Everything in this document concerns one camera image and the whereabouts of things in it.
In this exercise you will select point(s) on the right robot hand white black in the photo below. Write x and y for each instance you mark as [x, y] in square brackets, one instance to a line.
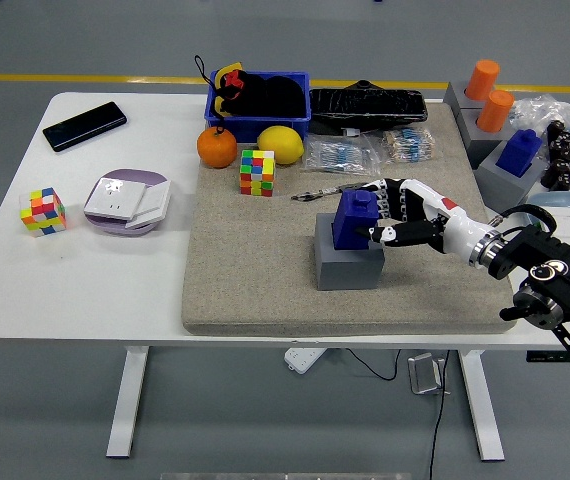
[457, 225]

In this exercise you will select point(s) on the blue seal stamp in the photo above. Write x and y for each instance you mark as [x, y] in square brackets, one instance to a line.
[347, 220]
[519, 152]

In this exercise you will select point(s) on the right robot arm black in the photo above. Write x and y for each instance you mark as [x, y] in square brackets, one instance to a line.
[555, 260]

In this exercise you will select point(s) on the grey seal holder block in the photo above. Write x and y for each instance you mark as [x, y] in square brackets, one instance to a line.
[347, 272]
[502, 192]
[456, 97]
[474, 142]

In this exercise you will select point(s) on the orange cylinder seal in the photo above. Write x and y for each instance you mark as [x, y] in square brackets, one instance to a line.
[483, 80]
[495, 112]

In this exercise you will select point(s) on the small clear bag of resistors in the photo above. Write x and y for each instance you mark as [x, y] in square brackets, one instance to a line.
[409, 145]

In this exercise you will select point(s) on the light blue plate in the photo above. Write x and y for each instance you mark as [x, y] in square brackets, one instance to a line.
[565, 200]

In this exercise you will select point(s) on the dark brown knobs bunch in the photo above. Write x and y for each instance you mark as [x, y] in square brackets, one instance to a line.
[561, 155]

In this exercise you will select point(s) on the large clear bag of resistors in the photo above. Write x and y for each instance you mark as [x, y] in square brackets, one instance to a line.
[341, 155]

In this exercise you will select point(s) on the crumpled clear plastic bag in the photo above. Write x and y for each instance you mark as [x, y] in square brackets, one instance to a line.
[540, 107]

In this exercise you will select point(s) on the black silver pen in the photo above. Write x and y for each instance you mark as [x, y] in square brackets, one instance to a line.
[315, 194]

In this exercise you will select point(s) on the black wrapped long bar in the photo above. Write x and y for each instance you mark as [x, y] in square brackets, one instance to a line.
[364, 107]

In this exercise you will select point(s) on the black table control panel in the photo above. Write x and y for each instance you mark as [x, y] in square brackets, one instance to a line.
[547, 356]

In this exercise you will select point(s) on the white table leg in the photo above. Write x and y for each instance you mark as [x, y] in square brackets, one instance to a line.
[484, 410]
[127, 405]

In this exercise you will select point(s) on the yellow lemon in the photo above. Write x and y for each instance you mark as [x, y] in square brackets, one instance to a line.
[280, 145]

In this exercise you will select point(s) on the grey-brown mat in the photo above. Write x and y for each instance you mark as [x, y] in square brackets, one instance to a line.
[265, 260]

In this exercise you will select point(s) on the white power strip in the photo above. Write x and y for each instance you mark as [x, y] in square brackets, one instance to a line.
[305, 359]

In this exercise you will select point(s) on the scrambled rubik's cube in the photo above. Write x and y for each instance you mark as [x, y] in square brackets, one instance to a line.
[257, 172]
[43, 212]

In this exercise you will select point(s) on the blue plastic bin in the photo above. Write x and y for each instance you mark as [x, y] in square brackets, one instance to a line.
[264, 127]

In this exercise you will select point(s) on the black pouch with red clip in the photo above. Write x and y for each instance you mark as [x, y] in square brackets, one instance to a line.
[274, 97]

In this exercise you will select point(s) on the orange fruit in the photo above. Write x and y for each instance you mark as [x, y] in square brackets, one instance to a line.
[217, 147]

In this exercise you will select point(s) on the purple plate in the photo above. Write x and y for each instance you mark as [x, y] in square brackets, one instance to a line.
[129, 173]

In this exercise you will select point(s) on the black smartphone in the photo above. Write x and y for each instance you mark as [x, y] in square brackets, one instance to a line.
[84, 126]

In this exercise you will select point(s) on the metal bracket stand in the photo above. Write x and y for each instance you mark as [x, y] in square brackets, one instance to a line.
[425, 375]

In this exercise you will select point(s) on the white wall socket panel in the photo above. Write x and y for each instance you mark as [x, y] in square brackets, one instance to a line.
[113, 197]

